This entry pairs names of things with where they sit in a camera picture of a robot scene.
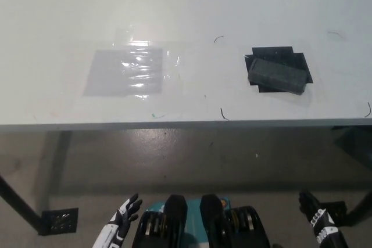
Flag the black tape patch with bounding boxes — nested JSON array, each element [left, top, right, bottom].
[[243, 46, 314, 94]]

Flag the clear plastic film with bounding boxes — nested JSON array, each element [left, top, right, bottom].
[[84, 27, 187, 100]]

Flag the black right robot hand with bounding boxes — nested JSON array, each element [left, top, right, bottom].
[[298, 190, 349, 248]]

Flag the grey paper sheet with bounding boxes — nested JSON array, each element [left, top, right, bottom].
[[83, 47, 163, 97]]

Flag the black table leg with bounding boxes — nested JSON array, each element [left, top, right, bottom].
[[0, 172, 49, 236]]

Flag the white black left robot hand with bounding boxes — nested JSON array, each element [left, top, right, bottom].
[[92, 192, 144, 248]]

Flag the dark grey whiteboard eraser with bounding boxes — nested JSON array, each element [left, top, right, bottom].
[[247, 57, 309, 96]]

